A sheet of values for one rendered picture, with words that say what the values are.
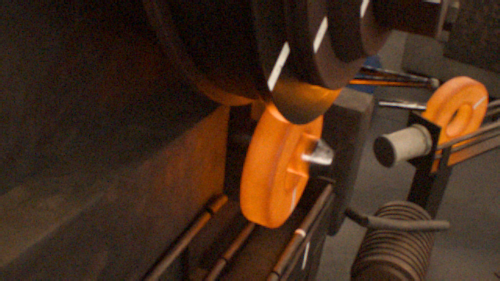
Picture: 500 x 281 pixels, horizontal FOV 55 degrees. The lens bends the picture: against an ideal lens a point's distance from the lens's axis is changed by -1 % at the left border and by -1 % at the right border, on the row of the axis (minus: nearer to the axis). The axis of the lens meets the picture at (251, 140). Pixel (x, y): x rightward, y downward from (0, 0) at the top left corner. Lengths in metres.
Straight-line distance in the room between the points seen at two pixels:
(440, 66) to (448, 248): 1.68
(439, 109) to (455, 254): 0.98
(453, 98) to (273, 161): 0.54
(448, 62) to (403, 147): 2.41
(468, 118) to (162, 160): 0.73
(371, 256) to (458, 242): 1.04
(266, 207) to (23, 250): 0.24
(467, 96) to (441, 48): 2.30
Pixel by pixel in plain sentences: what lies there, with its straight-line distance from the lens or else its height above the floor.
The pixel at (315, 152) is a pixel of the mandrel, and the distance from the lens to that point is 0.51.
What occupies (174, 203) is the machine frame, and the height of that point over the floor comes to 0.80.
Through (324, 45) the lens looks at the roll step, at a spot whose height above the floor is 0.98.
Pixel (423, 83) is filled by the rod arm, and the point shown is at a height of 0.90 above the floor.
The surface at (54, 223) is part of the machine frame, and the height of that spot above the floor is 0.87.
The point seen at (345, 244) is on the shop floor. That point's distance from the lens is 1.72.
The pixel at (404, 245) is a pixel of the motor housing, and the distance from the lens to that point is 0.91.
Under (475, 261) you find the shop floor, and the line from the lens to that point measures 1.85.
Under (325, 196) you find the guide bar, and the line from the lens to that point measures 0.66.
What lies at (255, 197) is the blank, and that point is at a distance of 0.49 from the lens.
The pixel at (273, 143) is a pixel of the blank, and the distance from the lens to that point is 0.47.
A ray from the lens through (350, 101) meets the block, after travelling 0.73.
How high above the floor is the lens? 1.08
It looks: 29 degrees down
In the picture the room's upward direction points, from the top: 6 degrees clockwise
